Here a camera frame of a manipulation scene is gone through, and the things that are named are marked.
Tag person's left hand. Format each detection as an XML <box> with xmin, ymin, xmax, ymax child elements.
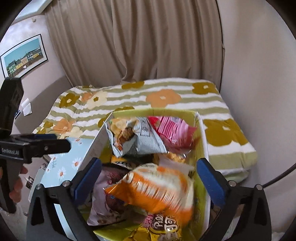
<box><xmin>0</xmin><ymin>166</ymin><xmax>28</xmax><ymax>203</ymax></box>

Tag blue wall sticker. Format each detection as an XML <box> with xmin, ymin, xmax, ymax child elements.
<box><xmin>15</xmin><ymin>110</ymin><xmax>21</xmax><ymax>120</ymax></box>

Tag framed houses picture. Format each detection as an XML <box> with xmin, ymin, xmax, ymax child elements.
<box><xmin>1</xmin><ymin>34</ymin><xmax>48</xmax><ymax>78</ymax></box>

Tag yellow gold snack bag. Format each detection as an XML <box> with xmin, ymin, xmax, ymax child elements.
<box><xmin>124</xmin><ymin>214</ymin><xmax>183</xmax><ymax>241</ymax></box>

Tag pink striped snack bag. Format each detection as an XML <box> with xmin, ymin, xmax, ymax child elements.
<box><xmin>147</xmin><ymin>116</ymin><xmax>197</xmax><ymax>153</ymax></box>

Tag grey white chips bag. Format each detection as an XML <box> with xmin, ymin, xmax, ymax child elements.
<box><xmin>105</xmin><ymin>117</ymin><xmax>167</xmax><ymax>158</ymax></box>

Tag green cardboard snack box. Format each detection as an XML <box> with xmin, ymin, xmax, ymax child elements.
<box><xmin>86</xmin><ymin>108</ymin><xmax>210</xmax><ymax>240</ymax></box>

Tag white wall switch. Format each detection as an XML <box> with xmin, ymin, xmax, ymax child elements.
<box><xmin>21</xmin><ymin>98</ymin><xmax>32</xmax><ymax>116</ymax></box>

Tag black cable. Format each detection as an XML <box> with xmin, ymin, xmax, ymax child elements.
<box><xmin>262</xmin><ymin>163</ymin><xmax>296</xmax><ymax>188</ymax></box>

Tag red yellow snack bag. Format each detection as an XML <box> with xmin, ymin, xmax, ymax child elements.
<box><xmin>110</xmin><ymin>155</ymin><xmax>139</xmax><ymax>170</ymax></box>

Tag beige curtain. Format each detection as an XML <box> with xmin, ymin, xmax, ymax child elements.
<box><xmin>44</xmin><ymin>1</ymin><xmax>225</xmax><ymax>87</ymax></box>

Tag light blue daisy tablecloth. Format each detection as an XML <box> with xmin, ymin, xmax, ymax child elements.
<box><xmin>29</xmin><ymin>138</ymin><xmax>93</xmax><ymax>200</ymax></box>

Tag floral striped bed quilt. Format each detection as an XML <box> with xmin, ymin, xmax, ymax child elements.
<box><xmin>34</xmin><ymin>78</ymin><xmax>257</xmax><ymax>182</ymax></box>

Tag purple red cookie bag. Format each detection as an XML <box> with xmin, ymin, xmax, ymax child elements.
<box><xmin>87</xmin><ymin>165</ymin><xmax>131</xmax><ymax>226</ymax></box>

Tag orange white snack bag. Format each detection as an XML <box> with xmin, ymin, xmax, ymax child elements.
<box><xmin>104</xmin><ymin>163</ymin><xmax>194</xmax><ymax>226</ymax></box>

